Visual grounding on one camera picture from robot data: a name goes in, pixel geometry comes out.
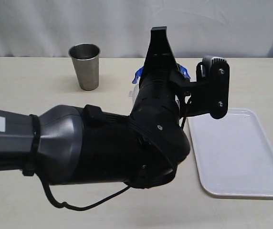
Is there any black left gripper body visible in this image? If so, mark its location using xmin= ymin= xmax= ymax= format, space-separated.
xmin=130 ymin=71 xmax=181 ymax=129

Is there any blue container lid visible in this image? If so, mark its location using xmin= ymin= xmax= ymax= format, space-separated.
xmin=131 ymin=63 xmax=191 ymax=84

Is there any stainless steel cup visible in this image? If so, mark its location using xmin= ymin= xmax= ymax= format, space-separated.
xmin=68 ymin=43 xmax=100 ymax=91

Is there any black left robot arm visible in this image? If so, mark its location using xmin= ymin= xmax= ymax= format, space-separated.
xmin=0 ymin=27 xmax=190 ymax=188

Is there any clear tall plastic container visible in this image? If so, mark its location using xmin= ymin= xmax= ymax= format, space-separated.
xmin=128 ymin=83 xmax=139 ymax=105

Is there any white plastic tray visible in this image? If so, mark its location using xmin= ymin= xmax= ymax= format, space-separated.
xmin=188 ymin=108 xmax=273 ymax=199

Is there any white backdrop curtain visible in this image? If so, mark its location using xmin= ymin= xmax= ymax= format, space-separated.
xmin=0 ymin=0 xmax=273 ymax=58

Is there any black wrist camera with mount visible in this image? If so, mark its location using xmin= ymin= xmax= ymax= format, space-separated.
xmin=169 ymin=55 xmax=230 ymax=119

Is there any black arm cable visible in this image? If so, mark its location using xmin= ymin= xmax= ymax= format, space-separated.
xmin=21 ymin=95 xmax=192 ymax=212

